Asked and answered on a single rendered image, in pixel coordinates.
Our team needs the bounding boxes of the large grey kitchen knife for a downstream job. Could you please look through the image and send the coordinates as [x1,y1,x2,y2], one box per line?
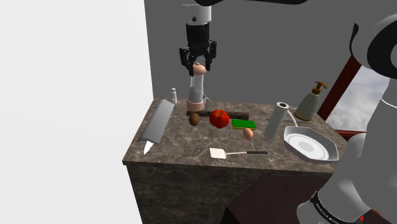
[137,99,176,155]

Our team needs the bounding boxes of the white spatula with black handle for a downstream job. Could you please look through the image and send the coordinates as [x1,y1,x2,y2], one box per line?
[209,147,268,160]

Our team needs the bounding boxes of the grey soap dispenser bottle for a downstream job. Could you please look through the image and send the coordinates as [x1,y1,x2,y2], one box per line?
[293,81,328,122]

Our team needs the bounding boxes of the green sponge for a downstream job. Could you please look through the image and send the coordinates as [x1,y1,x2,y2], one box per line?
[230,118,257,131]

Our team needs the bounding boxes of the thin grey metal utensil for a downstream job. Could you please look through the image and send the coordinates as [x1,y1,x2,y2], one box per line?
[266,118,307,123]

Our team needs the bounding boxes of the window with red frame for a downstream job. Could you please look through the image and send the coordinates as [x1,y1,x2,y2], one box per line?
[316,55,392,141]

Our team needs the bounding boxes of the clear pink-capped pepper grinder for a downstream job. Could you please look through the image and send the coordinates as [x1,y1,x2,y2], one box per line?
[186,62,207,112]

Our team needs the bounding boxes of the grey frying pan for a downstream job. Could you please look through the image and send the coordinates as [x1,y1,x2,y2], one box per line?
[282,106,340,164]

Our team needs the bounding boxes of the red tomato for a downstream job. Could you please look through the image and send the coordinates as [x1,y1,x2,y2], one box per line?
[209,109,230,129]

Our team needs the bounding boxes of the dark brown wooden board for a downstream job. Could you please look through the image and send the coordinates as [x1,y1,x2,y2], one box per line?
[186,109,250,121]

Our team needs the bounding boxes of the grey paper towel roll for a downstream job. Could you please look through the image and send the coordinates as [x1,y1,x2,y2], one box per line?
[264,102,290,141]

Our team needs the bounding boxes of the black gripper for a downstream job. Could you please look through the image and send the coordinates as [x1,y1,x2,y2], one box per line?
[179,22,218,77]

